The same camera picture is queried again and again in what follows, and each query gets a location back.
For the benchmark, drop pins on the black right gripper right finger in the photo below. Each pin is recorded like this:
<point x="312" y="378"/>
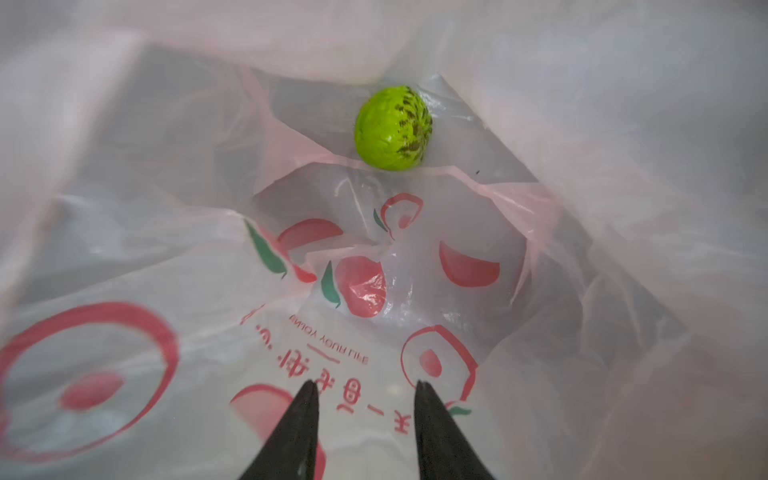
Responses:
<point x="443" y="451"/>

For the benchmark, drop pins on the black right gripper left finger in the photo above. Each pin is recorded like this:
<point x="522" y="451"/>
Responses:
<point x="290" y="452"/>

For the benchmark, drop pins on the pink printed plastic bag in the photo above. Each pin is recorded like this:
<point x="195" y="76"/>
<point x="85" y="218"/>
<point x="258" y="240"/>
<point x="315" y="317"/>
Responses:
<point x="578" y="266"/>

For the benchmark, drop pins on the green fake fruit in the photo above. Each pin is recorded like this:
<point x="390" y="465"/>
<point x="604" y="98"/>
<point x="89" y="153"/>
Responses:
<point x="393" y="129"/>

